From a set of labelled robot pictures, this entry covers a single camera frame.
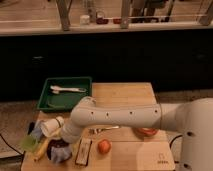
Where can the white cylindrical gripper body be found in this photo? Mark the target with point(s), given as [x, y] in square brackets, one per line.
[50, 126]

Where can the light blue towel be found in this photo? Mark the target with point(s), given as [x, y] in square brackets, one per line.
[61, 154]

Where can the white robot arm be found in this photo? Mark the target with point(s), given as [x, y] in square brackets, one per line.
[194, 120]

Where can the dark purple bowl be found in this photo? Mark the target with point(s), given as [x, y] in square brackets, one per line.
[57, 144]

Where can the orange red bowl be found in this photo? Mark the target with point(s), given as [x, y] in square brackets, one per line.
[148, 132]

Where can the small red bowl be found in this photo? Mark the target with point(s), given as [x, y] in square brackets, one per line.
[116, 20]

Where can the yellow banana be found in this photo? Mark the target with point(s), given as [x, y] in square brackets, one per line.
[43, 147]

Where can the green plastic tray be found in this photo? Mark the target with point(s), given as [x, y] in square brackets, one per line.
[65, 100]

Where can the white plastic spatula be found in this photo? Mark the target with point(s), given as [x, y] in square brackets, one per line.
[58, 89]

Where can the wooden rectangular block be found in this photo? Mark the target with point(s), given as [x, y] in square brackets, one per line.
[83, 152]

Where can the silver metal fork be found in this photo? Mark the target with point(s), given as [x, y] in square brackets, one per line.
[93, 131]

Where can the orange round fruit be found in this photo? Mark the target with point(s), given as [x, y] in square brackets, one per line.
[104, 146]

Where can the white cup on shelf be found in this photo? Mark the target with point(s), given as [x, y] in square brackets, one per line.
[84, 19]

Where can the dark red basket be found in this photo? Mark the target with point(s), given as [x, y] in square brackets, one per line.
[100, 18]

